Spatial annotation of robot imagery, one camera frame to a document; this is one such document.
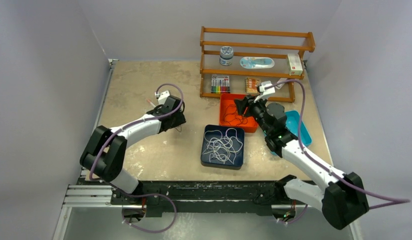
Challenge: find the orange spiral notebook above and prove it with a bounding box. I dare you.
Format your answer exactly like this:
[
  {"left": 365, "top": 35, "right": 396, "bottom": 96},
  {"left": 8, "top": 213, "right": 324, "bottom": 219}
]
[{"left": 245, "top": 77, "right": 261, "bottom": 95}]

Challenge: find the white red box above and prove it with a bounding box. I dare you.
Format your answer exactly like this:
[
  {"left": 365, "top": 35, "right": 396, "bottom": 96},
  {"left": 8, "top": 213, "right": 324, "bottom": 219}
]
[{"left": 286, "top": 53, "right": 303, "bottom": 76}]

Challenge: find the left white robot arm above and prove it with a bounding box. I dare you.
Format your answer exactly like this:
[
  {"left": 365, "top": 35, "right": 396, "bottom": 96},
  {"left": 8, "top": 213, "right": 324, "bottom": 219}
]
[{"left": 80, "top": 95, "right": 186, "bottom": 205}]

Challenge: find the black cable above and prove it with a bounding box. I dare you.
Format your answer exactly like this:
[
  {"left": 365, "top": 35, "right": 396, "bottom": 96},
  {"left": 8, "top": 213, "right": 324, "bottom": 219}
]
[{"left": 223, "top": 103, "right": 256, "bottom": 127}]

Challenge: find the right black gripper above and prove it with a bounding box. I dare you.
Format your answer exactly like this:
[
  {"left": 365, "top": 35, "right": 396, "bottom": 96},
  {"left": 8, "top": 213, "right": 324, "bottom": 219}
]
[{"left": 233, "top": 94, "right": 271, "bottom": 135}]

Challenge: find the dark blue plastic bin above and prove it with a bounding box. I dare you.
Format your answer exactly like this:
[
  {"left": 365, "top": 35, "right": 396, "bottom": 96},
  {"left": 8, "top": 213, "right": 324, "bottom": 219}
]
[{"left": 200, "top": 124, "right": 245, "bottom": 170}]

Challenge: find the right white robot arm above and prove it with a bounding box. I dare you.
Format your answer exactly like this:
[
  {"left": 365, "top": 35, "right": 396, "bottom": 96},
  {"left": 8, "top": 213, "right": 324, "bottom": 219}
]
[{"left": 234, "top": 95, "right": 370, "bottom": 230}]

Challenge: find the coloured marker pen pack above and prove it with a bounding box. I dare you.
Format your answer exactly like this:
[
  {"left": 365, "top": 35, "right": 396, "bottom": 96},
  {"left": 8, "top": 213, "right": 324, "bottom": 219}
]
[{"left": 211, "top": 74, "right": 230, "bottom": 94}]

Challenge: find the white small device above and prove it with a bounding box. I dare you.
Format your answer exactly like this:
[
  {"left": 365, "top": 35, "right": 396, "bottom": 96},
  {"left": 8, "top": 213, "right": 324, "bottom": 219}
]
[{"left": 275, "top": 78, "right": 287, "bottom": 90}]

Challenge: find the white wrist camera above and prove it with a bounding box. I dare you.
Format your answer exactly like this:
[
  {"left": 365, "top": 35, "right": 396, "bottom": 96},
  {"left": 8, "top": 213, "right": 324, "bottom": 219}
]
[
  {"left": 155, "top": 90, "right": 171, "bottom": 105},
  {"left": 254, "top": 81, "right": 275, "bottom": 103}
]

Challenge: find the orange plastic bin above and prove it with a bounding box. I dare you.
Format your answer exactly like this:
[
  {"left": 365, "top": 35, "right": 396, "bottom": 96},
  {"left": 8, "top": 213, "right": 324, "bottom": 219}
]
[{"left": 219, "top": 93, "right": 260, "bottom": 134}]

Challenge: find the blue packaged item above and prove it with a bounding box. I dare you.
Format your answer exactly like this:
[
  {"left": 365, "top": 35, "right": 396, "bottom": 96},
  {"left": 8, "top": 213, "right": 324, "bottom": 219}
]
[{"left": 240, "top": 56, "right": 275, "bottom": 70}]

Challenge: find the light blue plastic bin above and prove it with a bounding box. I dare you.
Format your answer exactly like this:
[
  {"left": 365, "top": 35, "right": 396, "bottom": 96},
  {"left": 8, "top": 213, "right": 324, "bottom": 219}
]
[{"left": 268, "top": 110, "right": 312, "bottom": 157}]

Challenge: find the white cable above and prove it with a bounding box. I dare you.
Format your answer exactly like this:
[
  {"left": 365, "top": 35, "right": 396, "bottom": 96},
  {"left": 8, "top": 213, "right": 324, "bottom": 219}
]
[{"left": 201, "top": 127, "right": 244, "bottom": 166}]

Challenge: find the white blue lidded jar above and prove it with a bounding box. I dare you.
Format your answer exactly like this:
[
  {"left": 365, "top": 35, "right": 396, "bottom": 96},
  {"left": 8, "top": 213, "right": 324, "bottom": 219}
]
[{"left": 219, "top": 46, "right": 234, "bottom": 66}]

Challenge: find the wooden shelf rack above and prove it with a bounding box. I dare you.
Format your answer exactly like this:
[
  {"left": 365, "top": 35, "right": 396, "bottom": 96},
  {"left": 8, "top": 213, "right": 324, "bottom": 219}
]
[{"left": 200, "top": 26, "right": 316, "bottom": 98}]

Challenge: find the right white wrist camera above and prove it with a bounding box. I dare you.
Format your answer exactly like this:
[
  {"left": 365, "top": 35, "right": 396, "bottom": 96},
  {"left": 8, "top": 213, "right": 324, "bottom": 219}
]
[{"left": 254, "top": 81, "right": 275, "bottom": 103}]

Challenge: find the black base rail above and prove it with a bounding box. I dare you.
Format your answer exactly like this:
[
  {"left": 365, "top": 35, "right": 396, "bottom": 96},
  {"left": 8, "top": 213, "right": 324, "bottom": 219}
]
[{"left": 111, "top": 180, "right": 304, "bottom": 219}]

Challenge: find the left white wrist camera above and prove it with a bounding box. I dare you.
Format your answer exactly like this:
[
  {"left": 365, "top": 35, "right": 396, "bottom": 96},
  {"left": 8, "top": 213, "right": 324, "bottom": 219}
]
[{"left": 155, "top": 90, "right": 171, "bottom": 105}]

